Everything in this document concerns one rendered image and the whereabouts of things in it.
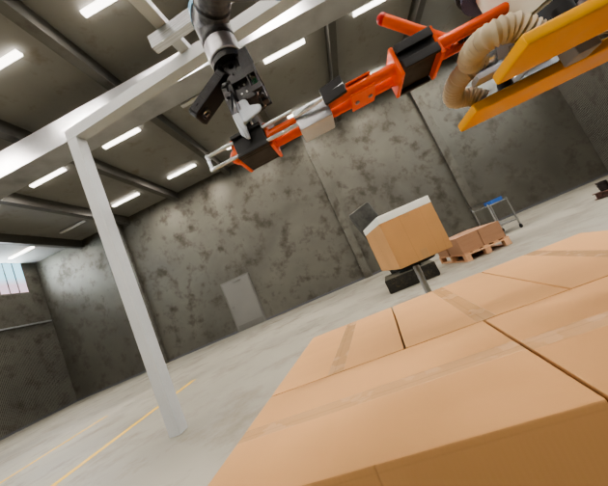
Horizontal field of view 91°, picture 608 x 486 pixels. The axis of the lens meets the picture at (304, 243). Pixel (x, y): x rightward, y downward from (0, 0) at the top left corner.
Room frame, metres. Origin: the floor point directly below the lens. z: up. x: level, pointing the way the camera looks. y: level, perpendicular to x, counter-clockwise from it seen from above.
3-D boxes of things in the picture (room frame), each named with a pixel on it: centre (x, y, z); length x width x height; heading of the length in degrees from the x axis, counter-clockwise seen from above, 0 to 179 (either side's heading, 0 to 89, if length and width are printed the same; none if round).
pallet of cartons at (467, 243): (5.90, -2.92, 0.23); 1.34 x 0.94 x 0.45; 171
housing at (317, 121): (0.58, -0.12, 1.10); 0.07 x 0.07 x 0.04; 81
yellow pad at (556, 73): (0.60, -0.60, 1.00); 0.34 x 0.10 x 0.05; 81
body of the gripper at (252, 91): (0.59, -0.01, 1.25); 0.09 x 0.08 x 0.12; 81
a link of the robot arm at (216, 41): (0.60, -0.01, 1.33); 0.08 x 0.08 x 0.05
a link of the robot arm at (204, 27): (0.59, -0.01, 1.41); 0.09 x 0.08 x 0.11; 21
